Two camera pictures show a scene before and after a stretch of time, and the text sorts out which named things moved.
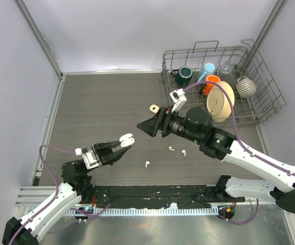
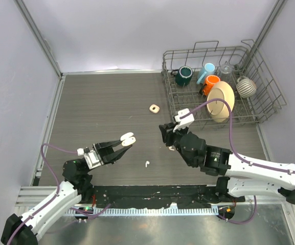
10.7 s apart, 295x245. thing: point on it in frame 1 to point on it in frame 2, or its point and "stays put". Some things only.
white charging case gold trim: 127,141 stays put
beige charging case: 154,108 stays put
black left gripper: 103,148 stays put
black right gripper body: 164,116 to 173,138
